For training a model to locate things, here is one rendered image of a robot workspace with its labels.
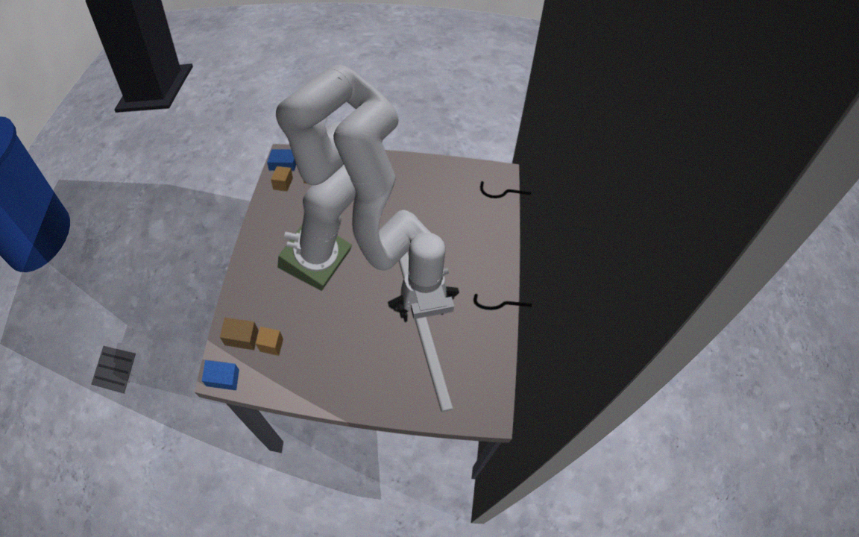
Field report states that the blue block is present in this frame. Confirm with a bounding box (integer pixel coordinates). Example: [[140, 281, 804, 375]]
[[202, 360, 239, 390], [267, 149, 296, 171]]

